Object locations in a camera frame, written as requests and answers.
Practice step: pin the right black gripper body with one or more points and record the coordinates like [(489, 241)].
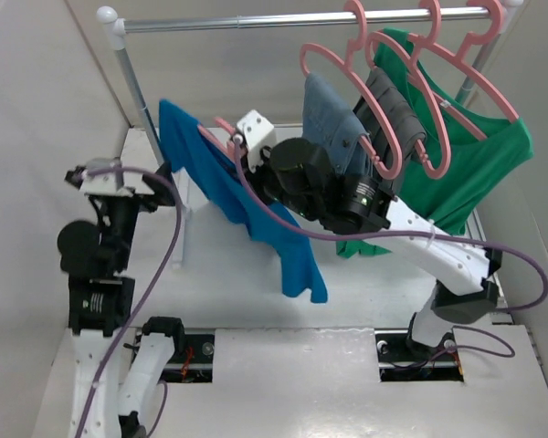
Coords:
[(267, 185)]

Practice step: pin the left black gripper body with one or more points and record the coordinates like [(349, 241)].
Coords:
[(122, 216)]

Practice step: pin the blue t shirt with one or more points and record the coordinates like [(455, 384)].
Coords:
[(183, 146)]

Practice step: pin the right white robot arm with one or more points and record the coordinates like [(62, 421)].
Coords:
[(463, 293)]

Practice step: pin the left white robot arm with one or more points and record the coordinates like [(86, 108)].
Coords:
[(95, 256)]

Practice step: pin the pink hanger with jeans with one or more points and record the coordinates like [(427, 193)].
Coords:
[(345, 65)]

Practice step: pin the green t shirt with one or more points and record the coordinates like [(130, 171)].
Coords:
[(475, 169)]

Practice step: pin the pink hanger with green shirt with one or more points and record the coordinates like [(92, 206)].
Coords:
[(497, 16)]

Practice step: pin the light blue denim shorts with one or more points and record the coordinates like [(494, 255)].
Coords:
[(328, 121)]

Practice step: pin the grey folded trousers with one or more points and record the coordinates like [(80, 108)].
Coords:
[(405, 123)]

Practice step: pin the silver clothes rack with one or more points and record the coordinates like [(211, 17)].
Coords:
[(363, 63)]

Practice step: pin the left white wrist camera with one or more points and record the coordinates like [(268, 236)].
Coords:
[(99, 177)]

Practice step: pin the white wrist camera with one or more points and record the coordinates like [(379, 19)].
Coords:
[(99, 177), (258, 133)]

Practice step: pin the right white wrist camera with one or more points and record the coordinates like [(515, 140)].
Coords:
[(258, 133)]

